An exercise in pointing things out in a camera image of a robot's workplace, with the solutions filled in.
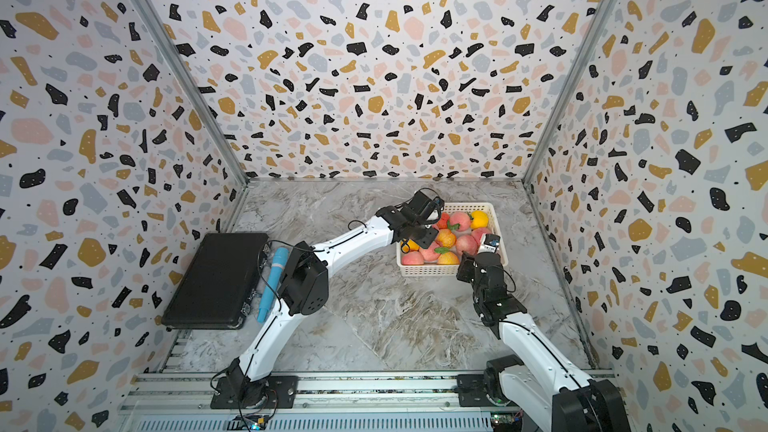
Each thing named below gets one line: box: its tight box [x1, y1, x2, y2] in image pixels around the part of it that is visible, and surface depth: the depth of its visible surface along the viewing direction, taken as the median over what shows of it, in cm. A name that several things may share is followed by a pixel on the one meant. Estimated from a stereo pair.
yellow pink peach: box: [436, 228, 457, 248], surface depth 99 cm
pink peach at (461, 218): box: [449, 211, 471, 232], surface depth 105 cm
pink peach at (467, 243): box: [456, 234, 479, 255], surface depth 99 cm
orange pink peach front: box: [437, 251, 460, 265], surface depth 96 cm
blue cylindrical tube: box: [257, 247, 290, 323], surface depth 90 cm
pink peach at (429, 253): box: [419, 241, 441, 261], surface depth 96 cm
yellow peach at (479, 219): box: [470, 210, 489, 229], surface depth 105 cm
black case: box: [161, 233, 269, 330], surface depth 89 cm
